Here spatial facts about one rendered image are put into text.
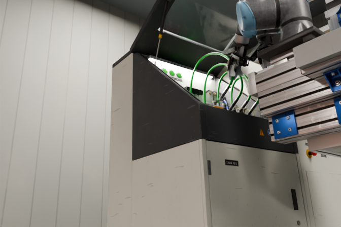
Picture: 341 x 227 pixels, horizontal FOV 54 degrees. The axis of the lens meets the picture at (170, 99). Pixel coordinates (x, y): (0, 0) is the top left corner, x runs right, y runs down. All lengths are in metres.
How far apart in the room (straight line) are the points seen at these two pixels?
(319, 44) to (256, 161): 0.77
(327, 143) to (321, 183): 0.83
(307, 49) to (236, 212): 0.76
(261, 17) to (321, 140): 0.49
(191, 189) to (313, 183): 0.79
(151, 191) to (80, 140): 1.52
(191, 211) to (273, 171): 0.50
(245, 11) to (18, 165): 2.16
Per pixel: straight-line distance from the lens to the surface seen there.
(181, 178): 1.51
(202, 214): 1.41
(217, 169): 1.46
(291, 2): 1.35
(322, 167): 2.14
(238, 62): 1.77
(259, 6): 1.33
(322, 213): 2.04
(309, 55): 1.06
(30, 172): 2.91
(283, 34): 1.30
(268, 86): 1.27
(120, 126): 2.06
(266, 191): 1.68
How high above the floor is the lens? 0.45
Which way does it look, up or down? 21 degrees up
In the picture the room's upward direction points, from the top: 2 degrees counter-clockwise
